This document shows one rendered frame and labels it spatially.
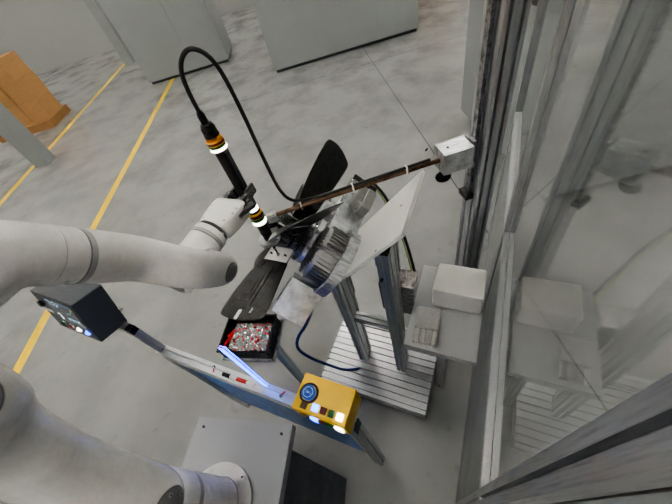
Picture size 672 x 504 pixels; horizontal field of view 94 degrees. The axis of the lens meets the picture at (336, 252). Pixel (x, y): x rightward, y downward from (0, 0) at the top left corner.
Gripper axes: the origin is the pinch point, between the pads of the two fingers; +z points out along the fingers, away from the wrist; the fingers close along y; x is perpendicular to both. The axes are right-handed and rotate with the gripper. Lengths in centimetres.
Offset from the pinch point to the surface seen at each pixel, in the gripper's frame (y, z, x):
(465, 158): 54, 33, -12
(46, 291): -75, -38, -21
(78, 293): -61, -35, -21
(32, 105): -766, 290, -109
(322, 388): 28, -35, -39
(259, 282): -0.2, -13.1, -26.9
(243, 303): -1.7, -21.1, -27.2
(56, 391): -204, -79, -145
